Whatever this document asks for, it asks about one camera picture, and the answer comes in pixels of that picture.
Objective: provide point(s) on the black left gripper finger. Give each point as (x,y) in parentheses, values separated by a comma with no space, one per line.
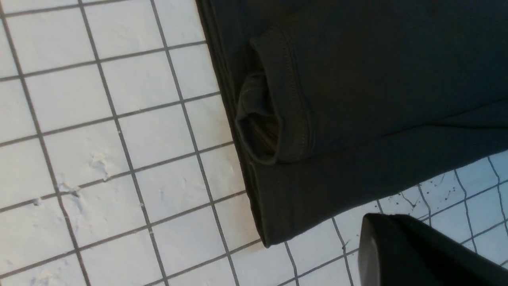
(399,250)

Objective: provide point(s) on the gray long sleeve shirt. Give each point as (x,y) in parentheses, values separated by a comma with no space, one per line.
(336,103)

